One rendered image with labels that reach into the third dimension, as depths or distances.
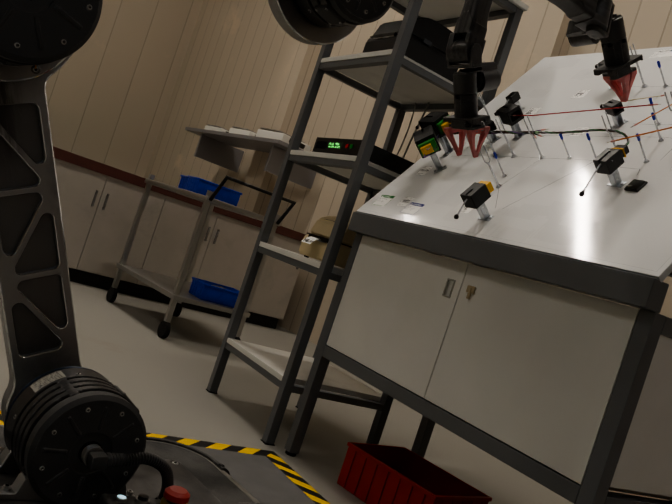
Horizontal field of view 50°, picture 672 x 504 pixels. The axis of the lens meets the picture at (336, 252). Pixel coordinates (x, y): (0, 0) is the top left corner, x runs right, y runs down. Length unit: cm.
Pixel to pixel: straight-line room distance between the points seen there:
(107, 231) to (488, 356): 344
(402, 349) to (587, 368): 64
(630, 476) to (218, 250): 399
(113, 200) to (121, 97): 419
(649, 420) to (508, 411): 32
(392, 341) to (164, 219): 310
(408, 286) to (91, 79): 704
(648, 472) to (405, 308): 82
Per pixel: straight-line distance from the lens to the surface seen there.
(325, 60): 305
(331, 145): 279
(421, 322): 212
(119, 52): 901
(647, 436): 175
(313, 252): 268
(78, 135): 886
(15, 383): 120
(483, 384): 190
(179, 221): 511
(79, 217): 486
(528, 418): 179
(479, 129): 179
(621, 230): 180
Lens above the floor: 70
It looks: level
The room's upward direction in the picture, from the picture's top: 19 degrees clockwise
